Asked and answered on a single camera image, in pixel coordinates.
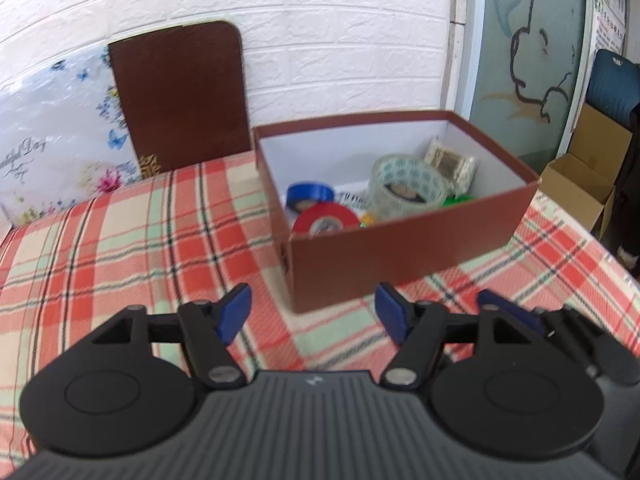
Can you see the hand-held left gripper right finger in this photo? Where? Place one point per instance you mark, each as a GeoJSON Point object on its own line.
{"type": "Point", "coordinates": [392, 312]}

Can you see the floral plastic-wrapped board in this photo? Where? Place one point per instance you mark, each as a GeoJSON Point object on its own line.
{"type": "Point", "coordinates": [60, 150]}

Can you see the clear green-printed tape roll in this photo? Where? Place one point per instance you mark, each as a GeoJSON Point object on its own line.
{"type": "Point", "coordinates": [380, 200]}

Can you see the bag of white beads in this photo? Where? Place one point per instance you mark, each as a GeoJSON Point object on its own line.
{"type": "Point", "coordinates": [462, 172]}

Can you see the open cardboard box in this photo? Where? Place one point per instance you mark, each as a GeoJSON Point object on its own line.
{"type": "Point", "coordinates": [575, 195]}

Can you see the paper notice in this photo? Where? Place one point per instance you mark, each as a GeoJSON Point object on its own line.
{"type": "Point", "coordinates": [610, 5]}

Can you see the plaid blanket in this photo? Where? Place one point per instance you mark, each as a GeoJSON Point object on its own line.
{"type": "Point", "coordinates": [125, 260]}

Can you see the blue tape roll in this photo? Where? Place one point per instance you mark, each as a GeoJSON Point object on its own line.
{"type": "Point", "coordinates": [300, 195]}

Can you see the green plastic object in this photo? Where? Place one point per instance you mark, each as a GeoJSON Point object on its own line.
{"type": "Point", "coordinates": [457, 201]}

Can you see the brown cardboard box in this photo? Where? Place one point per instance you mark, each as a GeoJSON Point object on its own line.
{"type": "Point", "coordinates": [400, 255]}

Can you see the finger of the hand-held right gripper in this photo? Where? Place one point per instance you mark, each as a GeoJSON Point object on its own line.
{"type": "Point", "coordinates": [515, 312]}

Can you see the red tape roll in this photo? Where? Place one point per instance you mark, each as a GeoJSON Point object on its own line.
{"type": "Point", "coordinates": [305, 220]}

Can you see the brown wooden headboard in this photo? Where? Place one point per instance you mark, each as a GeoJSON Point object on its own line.
{"type": "Point", "coordinates": [185, 100]}

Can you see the dark blue chair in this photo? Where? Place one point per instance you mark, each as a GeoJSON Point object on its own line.
{"type": "Point", "coordinates": [612, 85]}

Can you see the frosted cartoon glass door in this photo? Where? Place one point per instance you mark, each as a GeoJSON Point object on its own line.
{"type": "Point", "coordinates": [530, 60]}

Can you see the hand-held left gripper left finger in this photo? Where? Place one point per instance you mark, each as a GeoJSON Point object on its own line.
{"type": "Point", "coordinates": [234, 310]}

